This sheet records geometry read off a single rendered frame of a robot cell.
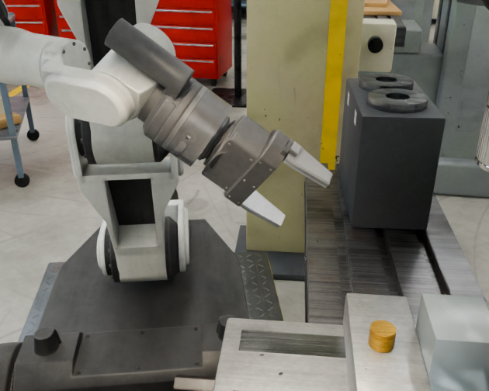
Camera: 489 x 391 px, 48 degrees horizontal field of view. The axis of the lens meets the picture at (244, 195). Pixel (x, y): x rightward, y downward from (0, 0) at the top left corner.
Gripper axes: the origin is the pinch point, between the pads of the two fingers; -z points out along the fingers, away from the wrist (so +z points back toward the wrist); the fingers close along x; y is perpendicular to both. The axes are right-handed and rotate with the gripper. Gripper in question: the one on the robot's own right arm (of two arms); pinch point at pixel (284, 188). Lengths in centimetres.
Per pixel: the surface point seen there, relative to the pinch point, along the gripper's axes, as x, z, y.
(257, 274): -83, -27, 48
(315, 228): -14.7, -11.6, 11.5
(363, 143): -0.7, -8.4, 17.9
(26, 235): -204, 48, 79
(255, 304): -77, -29, 34
